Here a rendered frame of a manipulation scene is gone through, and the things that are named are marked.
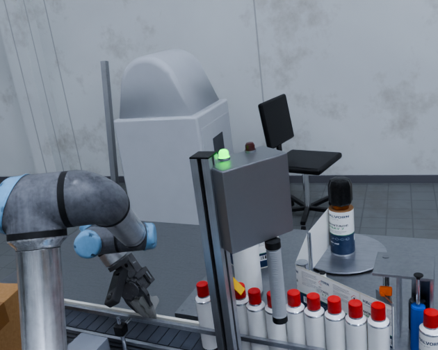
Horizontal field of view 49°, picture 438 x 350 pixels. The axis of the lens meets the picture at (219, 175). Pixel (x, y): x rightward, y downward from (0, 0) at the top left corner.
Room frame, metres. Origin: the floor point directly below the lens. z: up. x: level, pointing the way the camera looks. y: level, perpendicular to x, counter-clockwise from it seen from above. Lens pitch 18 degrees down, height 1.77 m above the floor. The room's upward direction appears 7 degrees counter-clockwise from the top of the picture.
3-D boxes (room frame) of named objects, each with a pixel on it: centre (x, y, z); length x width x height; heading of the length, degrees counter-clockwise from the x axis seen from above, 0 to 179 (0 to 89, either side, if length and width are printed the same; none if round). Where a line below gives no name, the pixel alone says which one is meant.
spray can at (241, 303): (1.14, -0.01, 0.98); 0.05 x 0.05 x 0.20
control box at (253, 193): (1.02, -0.06, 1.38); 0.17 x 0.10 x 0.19; 119
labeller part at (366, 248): (1.60, -0.42, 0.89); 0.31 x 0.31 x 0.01
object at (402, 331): (1.03, -0.42, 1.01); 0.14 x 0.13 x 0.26; 64
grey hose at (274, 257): (0.98, -0.10, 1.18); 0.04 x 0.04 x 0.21
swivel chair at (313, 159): (3.89, -0.72, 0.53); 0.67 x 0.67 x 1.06
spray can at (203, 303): (1.17, 0.08, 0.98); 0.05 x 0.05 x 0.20
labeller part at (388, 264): (1.04, -0.42, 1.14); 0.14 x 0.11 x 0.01; 64
